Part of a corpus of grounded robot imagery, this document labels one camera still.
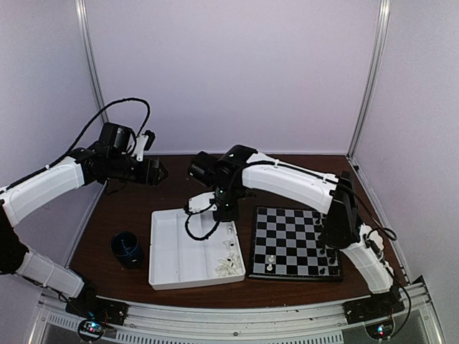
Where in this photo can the aluminium front rail frame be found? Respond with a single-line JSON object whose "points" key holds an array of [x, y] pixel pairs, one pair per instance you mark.
{"points": [[325, 322]]}

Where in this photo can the dark blue mug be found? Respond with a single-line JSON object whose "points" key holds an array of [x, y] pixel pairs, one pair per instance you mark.
{"points": [[127, 249]]}

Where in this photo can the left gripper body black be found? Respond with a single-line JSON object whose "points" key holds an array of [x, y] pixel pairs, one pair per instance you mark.
{"points": [[119, 170]]}

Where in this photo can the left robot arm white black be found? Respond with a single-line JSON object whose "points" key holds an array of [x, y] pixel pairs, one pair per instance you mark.
{"points": [[79, 168]]}

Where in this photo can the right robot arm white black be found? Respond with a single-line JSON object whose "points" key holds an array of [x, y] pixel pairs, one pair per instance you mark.
{"points": [[242, 168]]}

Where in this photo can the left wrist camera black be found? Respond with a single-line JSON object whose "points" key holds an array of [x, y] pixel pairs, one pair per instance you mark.
{"points": [[115, 137]]}

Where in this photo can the left aluminium corner post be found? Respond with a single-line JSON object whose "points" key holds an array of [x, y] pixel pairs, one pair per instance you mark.
{"points": [[87, 43]]}

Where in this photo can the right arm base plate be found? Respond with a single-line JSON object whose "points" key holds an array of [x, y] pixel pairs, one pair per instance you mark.
{"points": [[371, 308]]}

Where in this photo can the right aluminium corner post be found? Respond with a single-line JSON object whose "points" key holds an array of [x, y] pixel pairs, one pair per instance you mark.
{"points": [[380, 39]]}

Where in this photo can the black white chess board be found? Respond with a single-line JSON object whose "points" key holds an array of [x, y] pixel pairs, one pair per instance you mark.
{"points": [[292, 236]]}

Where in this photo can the aluminium corner post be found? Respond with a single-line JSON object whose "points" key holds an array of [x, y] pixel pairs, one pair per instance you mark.
{"points": [[87, 43], [380, 39]]}

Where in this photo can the white plastic compartment tray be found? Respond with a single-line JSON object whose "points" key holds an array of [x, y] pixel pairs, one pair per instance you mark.
{"points": [[177, 261]]}

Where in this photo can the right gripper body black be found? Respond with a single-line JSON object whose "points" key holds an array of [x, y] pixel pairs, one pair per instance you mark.
{"points": [[231, 197]]}

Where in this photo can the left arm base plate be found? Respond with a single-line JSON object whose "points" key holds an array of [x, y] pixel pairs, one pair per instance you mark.
{"points": [[88, 305]]}

